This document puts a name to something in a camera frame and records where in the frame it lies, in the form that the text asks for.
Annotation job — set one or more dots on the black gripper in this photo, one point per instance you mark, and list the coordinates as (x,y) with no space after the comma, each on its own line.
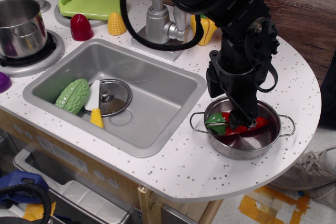
(240,86)

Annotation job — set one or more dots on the red toy chili pepper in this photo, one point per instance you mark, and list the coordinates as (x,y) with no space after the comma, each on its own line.
(218,123)

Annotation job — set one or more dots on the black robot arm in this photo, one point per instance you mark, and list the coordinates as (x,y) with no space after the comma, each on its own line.
(249,40)

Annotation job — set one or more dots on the yellow toy bell pepper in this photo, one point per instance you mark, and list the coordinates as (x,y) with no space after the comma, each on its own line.
(209,27)

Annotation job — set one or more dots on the steel and glass pot lid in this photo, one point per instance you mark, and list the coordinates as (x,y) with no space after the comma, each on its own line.
(115,96)

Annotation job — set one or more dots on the tall steel pot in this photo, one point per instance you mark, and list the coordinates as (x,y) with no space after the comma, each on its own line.
(23,32)

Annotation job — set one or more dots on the grey toy sink basin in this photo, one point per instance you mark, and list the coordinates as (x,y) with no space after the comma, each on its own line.
(162,95)

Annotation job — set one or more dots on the grey sneaker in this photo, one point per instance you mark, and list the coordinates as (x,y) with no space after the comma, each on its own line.
(313,173)

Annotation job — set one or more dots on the grey toy faucet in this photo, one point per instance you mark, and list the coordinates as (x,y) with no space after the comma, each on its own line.
(160,29)

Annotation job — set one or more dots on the yellow toy corn piece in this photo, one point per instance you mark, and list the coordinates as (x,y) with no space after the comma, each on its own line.
(116,25)

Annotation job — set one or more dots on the green toy bitter gourd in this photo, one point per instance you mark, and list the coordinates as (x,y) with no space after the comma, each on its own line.
(73,97)

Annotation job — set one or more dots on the wooden toy kitchen cabinet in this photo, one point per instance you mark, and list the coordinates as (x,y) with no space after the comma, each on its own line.
(88,184)

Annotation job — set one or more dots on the green toy cutting board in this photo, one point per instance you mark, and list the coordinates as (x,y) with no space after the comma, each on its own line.
(92,9)

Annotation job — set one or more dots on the dark red toy vegetable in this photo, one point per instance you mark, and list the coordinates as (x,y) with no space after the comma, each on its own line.
(80,28)

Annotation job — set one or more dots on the grey round burner plate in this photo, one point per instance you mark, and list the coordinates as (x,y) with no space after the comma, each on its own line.
(65,21)

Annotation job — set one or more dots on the grey stove burner front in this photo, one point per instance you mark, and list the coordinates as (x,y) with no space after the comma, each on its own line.
(43,64)

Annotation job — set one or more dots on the grey stove knob small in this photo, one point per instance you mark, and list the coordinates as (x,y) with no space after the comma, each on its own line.
(44,5)

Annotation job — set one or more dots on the purple toy eggplant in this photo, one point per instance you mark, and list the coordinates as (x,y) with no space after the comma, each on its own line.
(5,82)

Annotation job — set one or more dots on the shallow steel pan with handles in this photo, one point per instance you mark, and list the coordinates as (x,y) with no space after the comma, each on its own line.
(250,145)

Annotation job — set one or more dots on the white toy knife yellow handle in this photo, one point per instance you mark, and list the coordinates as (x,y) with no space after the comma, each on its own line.
(92,104)

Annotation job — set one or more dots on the blue clamp handle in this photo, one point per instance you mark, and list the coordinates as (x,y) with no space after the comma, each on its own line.
(20,187)

